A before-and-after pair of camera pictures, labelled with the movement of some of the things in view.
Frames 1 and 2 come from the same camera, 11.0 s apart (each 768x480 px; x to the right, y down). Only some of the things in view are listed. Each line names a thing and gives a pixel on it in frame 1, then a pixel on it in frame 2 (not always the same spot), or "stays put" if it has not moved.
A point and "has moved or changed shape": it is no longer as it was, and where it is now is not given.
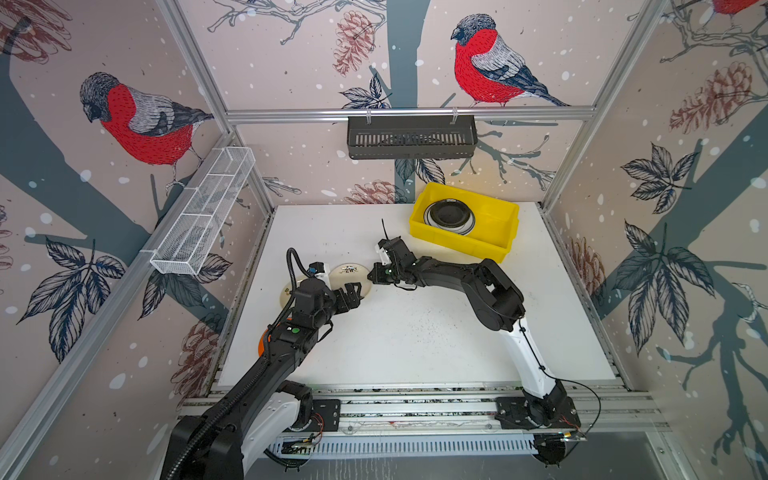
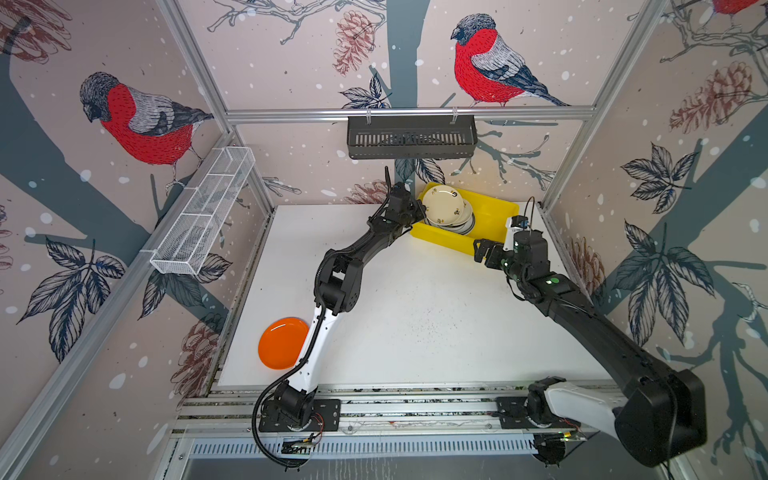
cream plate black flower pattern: x=348 y=273 has moved or changed shape
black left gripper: x=353 y=297 → x=420 y=213
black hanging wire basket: x=412 y=137 stays put
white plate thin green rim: x=464 y=230 stays put
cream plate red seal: x=285 y=294 → x=444 y=204
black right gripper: x=381 y=276 → x=497 y=249
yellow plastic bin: x=492 y=233 stays put
